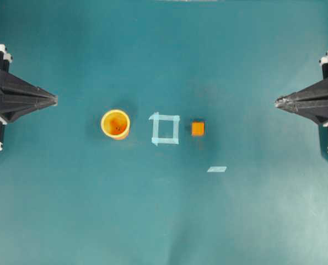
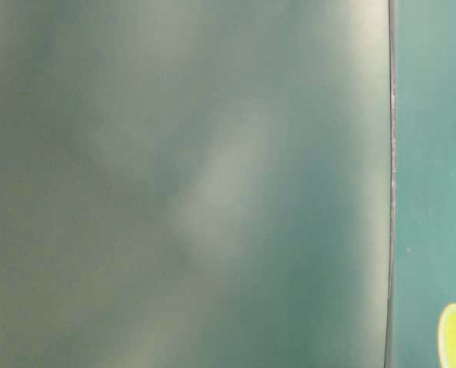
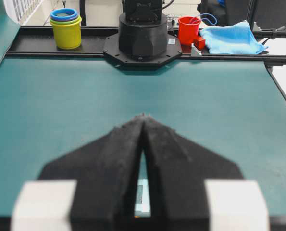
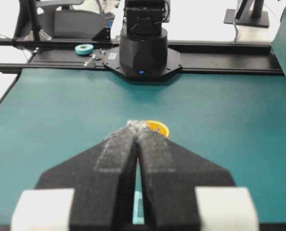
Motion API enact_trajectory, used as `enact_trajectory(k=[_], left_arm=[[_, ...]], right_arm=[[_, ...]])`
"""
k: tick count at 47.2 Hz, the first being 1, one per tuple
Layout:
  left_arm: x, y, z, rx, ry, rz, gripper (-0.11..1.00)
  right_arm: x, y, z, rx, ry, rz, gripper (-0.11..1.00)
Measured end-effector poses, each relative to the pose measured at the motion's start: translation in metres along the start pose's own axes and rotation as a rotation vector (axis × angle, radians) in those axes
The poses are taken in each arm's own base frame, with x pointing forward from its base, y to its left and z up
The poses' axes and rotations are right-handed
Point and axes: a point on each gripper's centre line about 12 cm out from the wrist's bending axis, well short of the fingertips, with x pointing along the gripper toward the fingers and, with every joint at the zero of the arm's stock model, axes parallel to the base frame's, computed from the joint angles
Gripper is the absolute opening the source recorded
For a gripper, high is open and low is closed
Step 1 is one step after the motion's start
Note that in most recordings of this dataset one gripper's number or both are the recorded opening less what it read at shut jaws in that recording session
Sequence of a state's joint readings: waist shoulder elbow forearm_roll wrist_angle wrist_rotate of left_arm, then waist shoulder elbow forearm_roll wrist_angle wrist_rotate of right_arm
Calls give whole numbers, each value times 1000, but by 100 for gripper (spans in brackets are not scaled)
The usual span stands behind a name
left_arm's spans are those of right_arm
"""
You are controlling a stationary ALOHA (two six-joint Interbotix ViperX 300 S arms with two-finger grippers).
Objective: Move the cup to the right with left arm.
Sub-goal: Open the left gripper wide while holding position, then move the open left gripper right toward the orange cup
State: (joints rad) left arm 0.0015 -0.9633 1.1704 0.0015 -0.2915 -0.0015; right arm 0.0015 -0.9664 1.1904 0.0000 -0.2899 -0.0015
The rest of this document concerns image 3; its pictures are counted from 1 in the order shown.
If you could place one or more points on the light blue cloth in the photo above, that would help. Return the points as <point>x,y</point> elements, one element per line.
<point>235,39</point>

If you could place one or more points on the black aluminium frame rail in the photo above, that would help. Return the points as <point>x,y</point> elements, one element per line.
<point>97,42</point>

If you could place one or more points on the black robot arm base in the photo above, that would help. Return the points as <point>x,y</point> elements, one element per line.
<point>142,38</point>

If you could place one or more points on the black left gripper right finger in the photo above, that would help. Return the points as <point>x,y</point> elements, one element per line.
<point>195,189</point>

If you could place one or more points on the small red block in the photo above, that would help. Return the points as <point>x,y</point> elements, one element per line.
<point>199,42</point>

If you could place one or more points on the stacked yellow and blue cups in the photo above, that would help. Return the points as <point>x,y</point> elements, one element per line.
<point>66,28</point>

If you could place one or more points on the silver corner bracket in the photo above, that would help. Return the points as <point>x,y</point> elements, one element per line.
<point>195,52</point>

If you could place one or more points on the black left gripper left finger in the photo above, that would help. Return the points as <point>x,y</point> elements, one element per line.
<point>87,189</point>

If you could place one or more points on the red plastic cup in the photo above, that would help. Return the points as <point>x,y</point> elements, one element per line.
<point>188,29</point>

